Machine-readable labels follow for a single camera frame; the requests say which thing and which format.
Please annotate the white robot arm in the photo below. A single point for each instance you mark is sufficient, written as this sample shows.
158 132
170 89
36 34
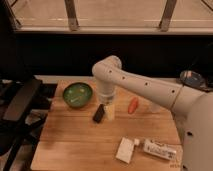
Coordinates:
193 104

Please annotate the blue round dish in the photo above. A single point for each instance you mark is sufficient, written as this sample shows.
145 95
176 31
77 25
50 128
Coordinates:
191 78

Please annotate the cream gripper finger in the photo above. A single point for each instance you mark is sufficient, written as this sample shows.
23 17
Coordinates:
110 111

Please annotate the white toothpaste tube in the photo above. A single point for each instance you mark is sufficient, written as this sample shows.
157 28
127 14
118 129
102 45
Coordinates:
158 149

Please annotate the black office chair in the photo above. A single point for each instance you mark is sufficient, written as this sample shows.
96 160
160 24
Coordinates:
13 127

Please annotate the black eraser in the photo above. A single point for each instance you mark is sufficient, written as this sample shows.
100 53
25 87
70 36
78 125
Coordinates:
99 114

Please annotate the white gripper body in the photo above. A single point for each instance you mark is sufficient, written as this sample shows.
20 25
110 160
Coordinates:
106 98

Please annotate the white sponge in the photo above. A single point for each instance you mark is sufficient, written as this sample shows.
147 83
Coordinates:
125 150

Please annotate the green bowl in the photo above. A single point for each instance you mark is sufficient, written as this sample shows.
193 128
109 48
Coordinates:
77 95

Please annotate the orange carrot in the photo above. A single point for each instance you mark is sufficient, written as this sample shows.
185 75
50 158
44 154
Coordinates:
133 105

